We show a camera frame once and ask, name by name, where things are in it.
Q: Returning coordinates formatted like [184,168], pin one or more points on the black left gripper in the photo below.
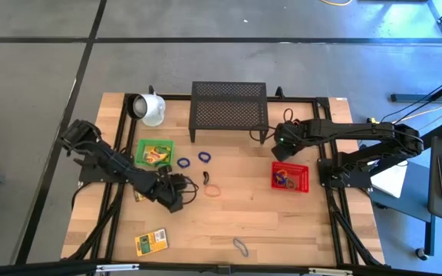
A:
[169,188]

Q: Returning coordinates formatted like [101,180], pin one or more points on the blue grey side table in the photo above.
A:
[405,209]

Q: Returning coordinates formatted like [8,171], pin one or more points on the red plastic basket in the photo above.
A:
[301,170]

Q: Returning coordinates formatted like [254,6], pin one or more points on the black binder clip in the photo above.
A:
[205,178]

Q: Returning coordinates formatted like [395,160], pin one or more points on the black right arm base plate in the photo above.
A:
[359,183]

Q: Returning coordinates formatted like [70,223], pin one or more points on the black mesh shelf riser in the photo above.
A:
[228,111]

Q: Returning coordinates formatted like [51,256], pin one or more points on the black desk frame bar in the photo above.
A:
[416,98]
[432,140]

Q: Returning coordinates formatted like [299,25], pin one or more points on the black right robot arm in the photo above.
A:
[351,128]

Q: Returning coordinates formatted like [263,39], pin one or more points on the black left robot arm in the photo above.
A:
[109,158]

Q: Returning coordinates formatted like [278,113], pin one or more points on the black post bracket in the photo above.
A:
[279,92]
[151,91]

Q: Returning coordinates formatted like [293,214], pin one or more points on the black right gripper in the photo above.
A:
[288,142]

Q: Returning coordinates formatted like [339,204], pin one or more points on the yellow plug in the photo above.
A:
[374,120]

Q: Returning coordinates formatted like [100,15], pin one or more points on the black crossbeam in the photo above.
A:
[33,270]

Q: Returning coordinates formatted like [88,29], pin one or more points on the silver metal bracket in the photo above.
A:
[117,267]
[330,271]

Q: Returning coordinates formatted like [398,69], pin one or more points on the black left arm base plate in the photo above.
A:
[90,177]

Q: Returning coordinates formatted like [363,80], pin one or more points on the orange rubber band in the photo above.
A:
[205,191]

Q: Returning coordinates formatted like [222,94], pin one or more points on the white mug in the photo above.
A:
[152,109]

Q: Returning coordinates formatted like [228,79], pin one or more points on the white box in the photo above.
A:
[391,180]

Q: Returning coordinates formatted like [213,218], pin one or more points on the green plastic basket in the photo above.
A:
[139,163]

